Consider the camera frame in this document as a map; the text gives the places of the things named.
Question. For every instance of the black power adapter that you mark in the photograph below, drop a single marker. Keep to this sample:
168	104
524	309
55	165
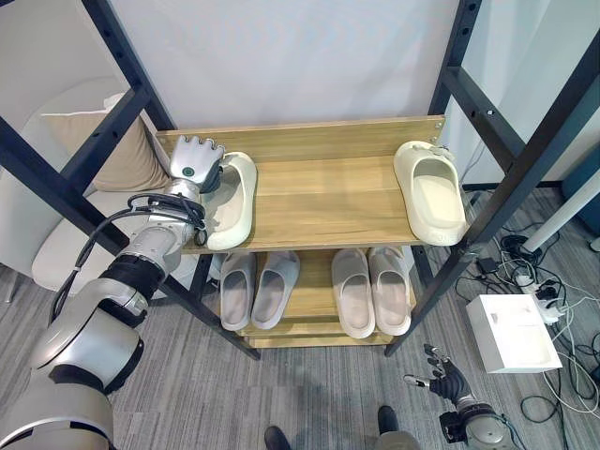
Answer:
487	265

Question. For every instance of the white table leg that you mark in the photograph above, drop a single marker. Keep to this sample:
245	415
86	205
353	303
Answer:
562	213

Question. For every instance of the grey slipper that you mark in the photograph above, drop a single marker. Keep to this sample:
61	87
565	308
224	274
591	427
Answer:
274	293
236	295

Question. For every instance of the dark left robot foot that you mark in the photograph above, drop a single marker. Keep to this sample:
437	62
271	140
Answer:
276	438

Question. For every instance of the lowest wooden shelf board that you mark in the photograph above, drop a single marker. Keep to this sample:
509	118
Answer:
300	341

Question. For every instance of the black metal rack frame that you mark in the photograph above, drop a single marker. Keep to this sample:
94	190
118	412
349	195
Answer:
490	187

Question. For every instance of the white power strip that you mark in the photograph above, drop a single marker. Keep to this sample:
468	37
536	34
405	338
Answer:
546	300

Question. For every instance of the wooden shelf board under slippers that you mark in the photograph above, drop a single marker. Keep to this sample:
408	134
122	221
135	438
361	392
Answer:
314	290

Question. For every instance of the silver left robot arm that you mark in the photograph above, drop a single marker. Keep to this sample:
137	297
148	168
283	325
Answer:
89	342

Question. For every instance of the dark blue cabinet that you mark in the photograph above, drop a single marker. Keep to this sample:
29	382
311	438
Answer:
583	192

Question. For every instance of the tan cushion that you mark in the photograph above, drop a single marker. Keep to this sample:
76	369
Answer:
126	159

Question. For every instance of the white armchair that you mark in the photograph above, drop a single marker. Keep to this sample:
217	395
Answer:
47	253

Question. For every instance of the cream foam slipper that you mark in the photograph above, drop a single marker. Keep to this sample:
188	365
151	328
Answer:
433	197
236	206

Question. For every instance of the wide wooden shelf board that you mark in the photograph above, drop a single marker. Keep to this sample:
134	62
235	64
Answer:
328	201

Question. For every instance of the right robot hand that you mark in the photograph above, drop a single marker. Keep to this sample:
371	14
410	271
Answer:
447	379

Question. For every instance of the white square box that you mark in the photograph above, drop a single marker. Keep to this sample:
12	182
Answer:
511	333

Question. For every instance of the beige slipper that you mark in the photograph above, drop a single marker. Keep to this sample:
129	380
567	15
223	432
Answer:
391	293
354	295

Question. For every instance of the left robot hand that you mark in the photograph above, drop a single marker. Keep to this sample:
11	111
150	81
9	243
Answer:
192	157

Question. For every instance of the dark right robot foot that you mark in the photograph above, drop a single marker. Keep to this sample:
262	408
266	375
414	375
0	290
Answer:
387	419

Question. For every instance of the dark robot foot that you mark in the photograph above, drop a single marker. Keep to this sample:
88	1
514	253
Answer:
387	419
276	438

